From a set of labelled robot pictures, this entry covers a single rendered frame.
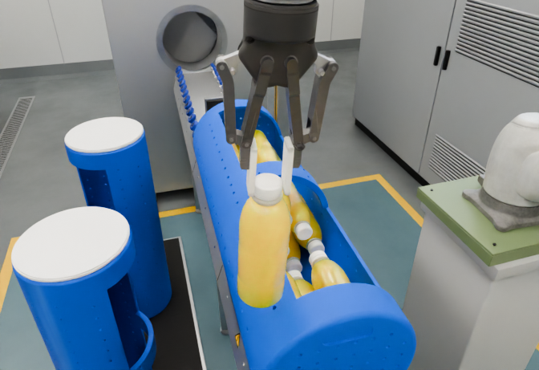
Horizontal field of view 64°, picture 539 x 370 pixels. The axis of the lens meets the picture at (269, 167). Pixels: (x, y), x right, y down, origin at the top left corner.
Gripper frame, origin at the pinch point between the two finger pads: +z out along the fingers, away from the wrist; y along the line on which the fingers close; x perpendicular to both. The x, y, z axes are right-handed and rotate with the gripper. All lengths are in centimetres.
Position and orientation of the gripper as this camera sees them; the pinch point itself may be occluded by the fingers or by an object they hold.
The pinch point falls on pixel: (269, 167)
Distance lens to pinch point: 53.3
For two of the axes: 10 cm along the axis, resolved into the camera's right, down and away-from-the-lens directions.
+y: -9.9, 0.2, -1.5
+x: 1.4, 5.4, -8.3
